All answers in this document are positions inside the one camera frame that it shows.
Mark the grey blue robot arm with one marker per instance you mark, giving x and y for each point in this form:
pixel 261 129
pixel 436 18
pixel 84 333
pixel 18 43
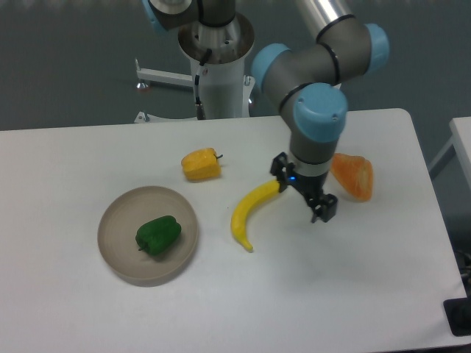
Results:
pixel 303 86

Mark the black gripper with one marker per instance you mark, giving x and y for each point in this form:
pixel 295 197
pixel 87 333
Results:
pixel 323 206

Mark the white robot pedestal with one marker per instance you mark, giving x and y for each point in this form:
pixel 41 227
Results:
pixel 221 87

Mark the yellow banana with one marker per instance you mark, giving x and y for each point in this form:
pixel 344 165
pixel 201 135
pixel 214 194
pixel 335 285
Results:
pixel 246 207

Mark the green bell pepper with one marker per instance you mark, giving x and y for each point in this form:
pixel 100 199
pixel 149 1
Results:
pixel 156 236

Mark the black clamp device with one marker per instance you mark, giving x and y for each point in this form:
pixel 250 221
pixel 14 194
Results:
pixel 458 316

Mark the white side table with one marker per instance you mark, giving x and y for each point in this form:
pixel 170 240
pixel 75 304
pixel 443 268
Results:
pixel 458 145

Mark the yellow bell pepper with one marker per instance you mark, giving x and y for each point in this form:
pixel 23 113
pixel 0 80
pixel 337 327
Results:
pixel 201 164

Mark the beige round plate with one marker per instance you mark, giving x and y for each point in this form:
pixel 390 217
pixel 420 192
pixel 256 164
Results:
pixel 118 227

